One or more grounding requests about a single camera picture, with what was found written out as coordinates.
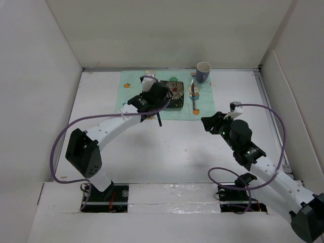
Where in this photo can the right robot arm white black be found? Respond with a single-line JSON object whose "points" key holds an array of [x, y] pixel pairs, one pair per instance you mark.
{"points": [[302, 208]]}

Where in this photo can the black floral square plate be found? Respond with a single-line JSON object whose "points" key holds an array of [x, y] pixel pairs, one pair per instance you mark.
{"points": [[176, 89]]}

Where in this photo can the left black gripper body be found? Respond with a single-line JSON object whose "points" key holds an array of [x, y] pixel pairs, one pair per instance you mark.
{"points": [[143, 94]]}

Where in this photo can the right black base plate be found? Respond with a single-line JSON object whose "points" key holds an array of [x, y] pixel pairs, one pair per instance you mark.
{"points": [[237, 202]]}

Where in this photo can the steel fork patterned handle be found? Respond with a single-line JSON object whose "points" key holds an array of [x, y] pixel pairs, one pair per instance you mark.
{"points": [[159, 119]]}

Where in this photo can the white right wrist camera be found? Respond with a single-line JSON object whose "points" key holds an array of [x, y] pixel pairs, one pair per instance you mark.
{"points": [[235, 110]]}

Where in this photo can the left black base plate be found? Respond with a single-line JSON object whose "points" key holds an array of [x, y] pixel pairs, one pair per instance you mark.
{"points": [[93, 201]]}

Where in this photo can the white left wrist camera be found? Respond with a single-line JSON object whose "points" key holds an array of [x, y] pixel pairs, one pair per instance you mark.
{"points": [[147, 81]]}

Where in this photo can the green cartoon print cloth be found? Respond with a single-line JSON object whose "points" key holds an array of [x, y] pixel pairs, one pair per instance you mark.
{"points": [[130, 86]]}

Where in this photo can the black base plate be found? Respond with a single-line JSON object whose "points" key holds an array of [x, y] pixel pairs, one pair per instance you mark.
{"points": [[93, 201], [237, 202]]}

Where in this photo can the steel knife patterned handle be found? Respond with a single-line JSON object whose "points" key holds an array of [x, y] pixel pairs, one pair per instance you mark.
{"points": [[193, 95]]}

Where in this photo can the purple mug white inside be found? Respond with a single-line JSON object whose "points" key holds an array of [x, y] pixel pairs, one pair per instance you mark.
{"points": [[202, 71]]}

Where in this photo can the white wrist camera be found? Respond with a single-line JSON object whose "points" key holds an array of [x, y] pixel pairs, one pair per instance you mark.
{"points": [[235, 110], [147, 81]]}

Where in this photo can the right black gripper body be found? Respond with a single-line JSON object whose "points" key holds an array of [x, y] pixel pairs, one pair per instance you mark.
{"points": [[222, 126]]}

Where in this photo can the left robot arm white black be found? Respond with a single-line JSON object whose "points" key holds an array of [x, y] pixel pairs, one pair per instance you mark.
{"points": [[84, 147]]}

